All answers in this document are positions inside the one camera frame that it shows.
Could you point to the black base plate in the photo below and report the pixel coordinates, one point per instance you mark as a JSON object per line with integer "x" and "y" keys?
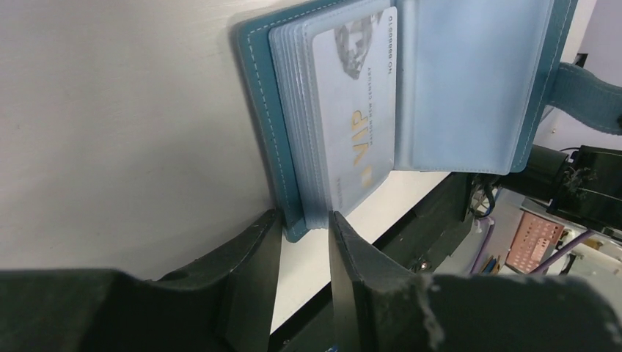
{"x": 419, "y": 241}

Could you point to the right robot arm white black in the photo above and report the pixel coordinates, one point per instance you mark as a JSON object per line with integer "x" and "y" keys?
{"x": 583, "y": 187}

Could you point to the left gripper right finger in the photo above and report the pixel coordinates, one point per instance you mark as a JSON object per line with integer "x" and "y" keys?
{"x": 381, "y": 306}

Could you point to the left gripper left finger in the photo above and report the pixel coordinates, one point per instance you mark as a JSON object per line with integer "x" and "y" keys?
{"x": 222, "y": 301}

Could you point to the blue leather card holder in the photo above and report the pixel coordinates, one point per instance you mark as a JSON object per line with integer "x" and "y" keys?
{"x": 472, "y": 81}

